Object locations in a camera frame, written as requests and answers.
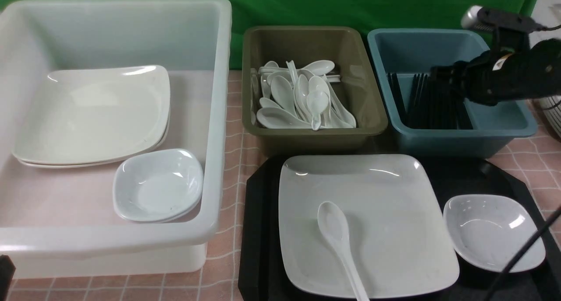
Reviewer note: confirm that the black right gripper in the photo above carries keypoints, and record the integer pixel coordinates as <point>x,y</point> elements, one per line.
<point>494,77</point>

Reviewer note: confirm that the small white square bowl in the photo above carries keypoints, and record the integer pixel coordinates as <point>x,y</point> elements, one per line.
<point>487,230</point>

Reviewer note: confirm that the large white square plate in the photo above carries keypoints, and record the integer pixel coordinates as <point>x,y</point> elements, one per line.
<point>398,237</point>

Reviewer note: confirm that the white ceramic soup spoon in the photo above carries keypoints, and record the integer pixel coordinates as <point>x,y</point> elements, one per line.
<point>334,228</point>

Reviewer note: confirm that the teal blue plastic bin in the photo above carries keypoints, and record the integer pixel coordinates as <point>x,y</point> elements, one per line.
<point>408,51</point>

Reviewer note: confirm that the pile of black chopsticks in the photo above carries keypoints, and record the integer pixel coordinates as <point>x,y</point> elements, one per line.
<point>423,105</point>

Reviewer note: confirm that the pink checkered tablecloth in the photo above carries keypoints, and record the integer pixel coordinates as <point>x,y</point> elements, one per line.
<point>535,161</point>

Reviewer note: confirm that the green backdrop cloth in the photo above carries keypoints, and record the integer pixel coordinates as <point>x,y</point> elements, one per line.
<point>361,15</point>

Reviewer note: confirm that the olive green plastic bin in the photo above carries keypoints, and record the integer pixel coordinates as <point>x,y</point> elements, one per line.
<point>357,89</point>

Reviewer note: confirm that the pile of white spoons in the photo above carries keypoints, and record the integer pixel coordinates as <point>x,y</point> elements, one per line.
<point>291,98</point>

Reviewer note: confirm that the white bowls stacked in tub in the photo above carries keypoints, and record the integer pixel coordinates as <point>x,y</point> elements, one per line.
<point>158,187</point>

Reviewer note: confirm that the large white plastic tub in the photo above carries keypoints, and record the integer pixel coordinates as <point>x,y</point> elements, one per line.
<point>57,220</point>

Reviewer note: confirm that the white plates stacked in tub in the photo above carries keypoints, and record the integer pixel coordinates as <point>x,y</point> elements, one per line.
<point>95,116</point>

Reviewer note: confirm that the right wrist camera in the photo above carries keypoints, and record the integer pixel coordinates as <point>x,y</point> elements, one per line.
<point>510,31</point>

